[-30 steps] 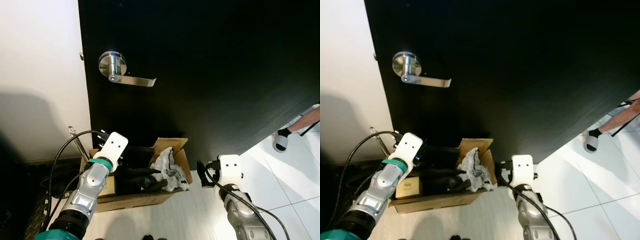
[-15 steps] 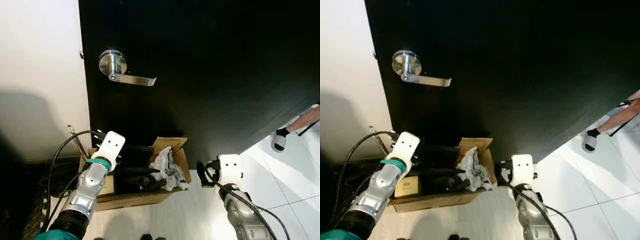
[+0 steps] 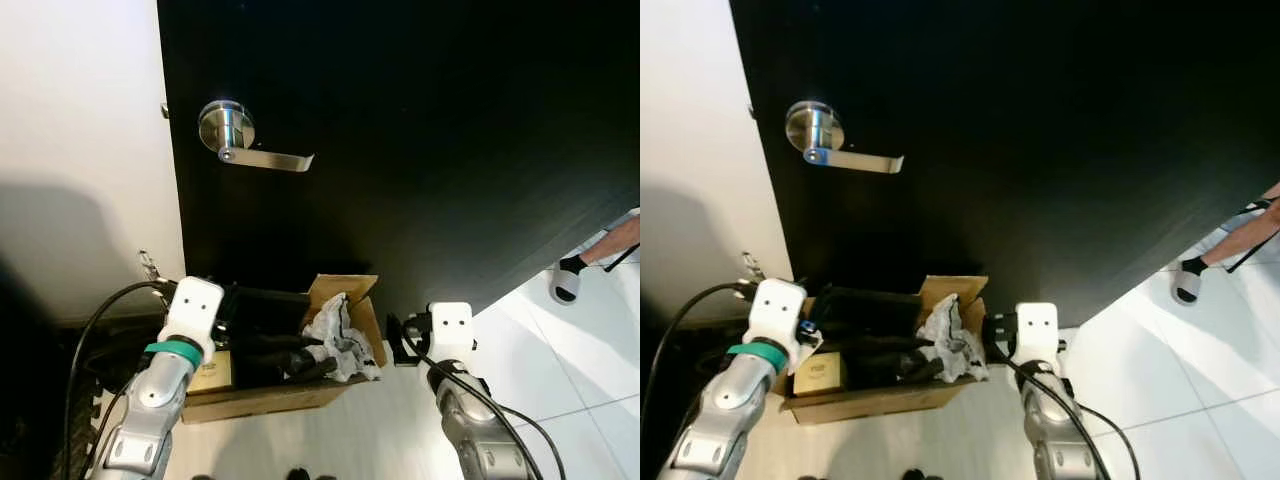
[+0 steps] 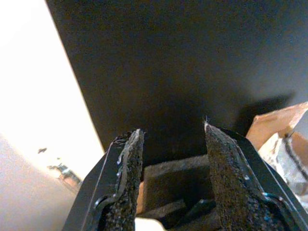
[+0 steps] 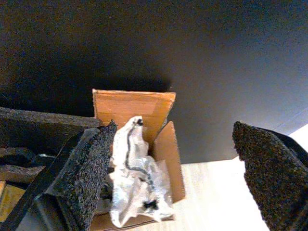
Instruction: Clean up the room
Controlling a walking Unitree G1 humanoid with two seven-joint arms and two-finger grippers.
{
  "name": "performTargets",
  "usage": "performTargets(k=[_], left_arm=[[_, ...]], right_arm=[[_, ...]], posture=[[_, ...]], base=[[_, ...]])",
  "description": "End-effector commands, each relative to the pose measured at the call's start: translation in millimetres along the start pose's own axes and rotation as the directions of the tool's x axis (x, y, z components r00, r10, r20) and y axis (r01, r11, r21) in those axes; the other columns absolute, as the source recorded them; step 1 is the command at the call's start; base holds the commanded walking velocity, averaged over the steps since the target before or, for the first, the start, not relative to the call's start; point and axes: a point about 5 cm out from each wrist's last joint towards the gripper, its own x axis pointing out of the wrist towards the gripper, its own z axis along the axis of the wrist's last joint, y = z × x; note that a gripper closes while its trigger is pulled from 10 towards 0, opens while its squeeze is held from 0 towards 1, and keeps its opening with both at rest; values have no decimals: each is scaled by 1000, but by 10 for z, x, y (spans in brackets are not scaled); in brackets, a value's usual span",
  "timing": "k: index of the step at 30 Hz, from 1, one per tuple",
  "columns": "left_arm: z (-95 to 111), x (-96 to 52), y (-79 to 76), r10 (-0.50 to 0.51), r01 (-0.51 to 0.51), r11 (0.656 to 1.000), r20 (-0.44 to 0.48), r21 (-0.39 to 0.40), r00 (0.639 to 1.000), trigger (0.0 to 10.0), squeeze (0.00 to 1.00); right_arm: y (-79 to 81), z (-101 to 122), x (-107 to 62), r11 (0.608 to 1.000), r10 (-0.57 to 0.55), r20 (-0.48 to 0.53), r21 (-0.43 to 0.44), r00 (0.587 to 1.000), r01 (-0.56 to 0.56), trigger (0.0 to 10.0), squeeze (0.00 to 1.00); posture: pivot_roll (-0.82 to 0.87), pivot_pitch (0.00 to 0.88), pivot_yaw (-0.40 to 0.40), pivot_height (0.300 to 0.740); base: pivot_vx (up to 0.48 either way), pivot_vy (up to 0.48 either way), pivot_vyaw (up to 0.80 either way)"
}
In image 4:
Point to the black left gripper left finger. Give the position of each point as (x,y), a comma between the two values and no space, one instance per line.
(113,187)

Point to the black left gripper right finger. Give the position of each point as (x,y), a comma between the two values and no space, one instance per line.
(240,187)

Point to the brown cardboard piece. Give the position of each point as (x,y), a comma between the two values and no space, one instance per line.
(269,122)

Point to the dark flat board panel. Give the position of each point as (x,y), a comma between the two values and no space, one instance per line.
(168,60)

